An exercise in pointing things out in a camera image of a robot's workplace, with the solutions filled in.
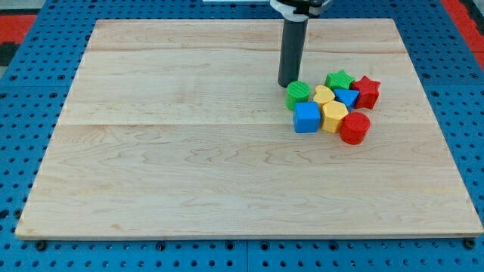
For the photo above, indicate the blue triangle block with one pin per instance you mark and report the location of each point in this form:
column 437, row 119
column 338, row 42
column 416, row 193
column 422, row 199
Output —
column 346, row 96

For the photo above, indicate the yellow heart block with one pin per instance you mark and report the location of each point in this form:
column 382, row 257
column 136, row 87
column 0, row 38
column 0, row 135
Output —
column 323, row 95

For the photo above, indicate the blue cube block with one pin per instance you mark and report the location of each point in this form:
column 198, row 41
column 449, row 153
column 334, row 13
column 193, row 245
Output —
column 306, row 117

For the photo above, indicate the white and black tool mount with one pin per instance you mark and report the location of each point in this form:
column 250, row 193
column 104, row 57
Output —
column 300, row 10

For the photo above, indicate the red star block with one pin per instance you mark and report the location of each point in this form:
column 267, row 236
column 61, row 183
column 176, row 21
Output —
column 369, row 91

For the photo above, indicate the yellow hexagon block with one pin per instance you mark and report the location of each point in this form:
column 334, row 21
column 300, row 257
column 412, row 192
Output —
column 333, row 113

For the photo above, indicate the green star block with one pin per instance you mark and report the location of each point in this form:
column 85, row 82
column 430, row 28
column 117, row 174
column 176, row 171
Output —
column 339, row 80

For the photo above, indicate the red cylinder block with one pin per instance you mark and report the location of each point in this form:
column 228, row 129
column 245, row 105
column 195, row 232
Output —
column 354, row 128

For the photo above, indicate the green cylinder block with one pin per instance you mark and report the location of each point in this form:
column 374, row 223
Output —
column 296, row 92

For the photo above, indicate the light wooden board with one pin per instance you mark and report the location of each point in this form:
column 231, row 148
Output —
column 177, row 130

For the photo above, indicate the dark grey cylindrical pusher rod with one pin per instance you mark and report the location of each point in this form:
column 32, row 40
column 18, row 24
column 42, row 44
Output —
column 292, row 44

